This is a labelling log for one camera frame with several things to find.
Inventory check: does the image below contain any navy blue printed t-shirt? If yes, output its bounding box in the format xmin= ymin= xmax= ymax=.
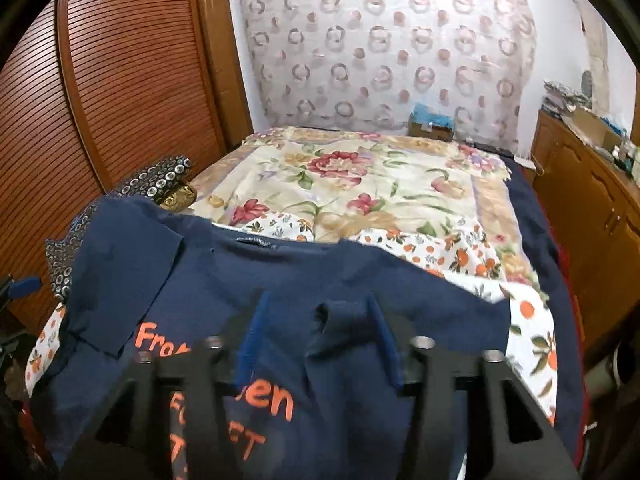
xmin=32 ymin=198 xmax=510 ymax=479

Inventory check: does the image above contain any orange-fruit print white sheet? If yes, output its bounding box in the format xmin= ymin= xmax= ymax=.
xmin=24 ymin=211 xmax=559 ymax=426

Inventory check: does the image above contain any flower-patterned bed quilt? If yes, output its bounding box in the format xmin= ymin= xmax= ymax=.
xmin=189 ymin=127 xmax=539 ymax=286

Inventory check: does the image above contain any mustard yellow folded garment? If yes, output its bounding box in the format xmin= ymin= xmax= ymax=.
xmin=160 ymin=183 xmax=198 ymax=212

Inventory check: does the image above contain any navy blue bed blanket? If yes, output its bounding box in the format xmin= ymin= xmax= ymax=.
xmin=502 ymin=157 xmax=587 ymax=463

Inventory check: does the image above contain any cardboard box with blue cloth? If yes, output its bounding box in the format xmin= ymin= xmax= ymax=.
xmin=408 ymin=103 xmax=454 ymax=142

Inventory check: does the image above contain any navy circle-patterned folded garment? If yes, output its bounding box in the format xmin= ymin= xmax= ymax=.
xmin=44 ymin=155 xmax=196 ymax=302

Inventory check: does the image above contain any wooden sideboard cabinet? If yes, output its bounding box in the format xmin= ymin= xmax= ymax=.
xmin=532 ymin=112 xmax=639 ymax=353

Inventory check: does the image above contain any wooden louvred wardrobe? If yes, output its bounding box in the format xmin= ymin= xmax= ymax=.
xmin=1 ymin=0 xmax=252 ymax=280

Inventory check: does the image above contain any circle-patterned wall cloth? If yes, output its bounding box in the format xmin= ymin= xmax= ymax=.
xmin=240 ymin=0 xmax=537 ymax=153

